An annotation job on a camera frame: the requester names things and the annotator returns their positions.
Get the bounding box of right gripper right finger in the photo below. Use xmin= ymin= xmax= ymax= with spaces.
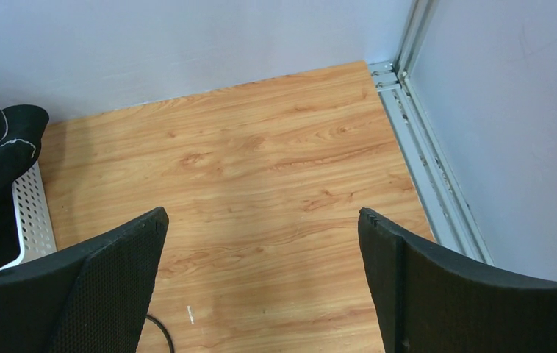
xmin=358 ymin=208 xmax=557 ymax=352

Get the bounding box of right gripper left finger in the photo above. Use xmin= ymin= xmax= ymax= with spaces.
xmin=0 ymin=207 xmax=169 ymax=352

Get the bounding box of white perforated plastic basket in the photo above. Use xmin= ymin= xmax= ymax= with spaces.
xmin=0 ymin=163 xmax=57 ymax=271

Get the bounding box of black wire hat stand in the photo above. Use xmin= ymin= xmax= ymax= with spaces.
xmin=145 ymin=314 xmax=176 ymax=353

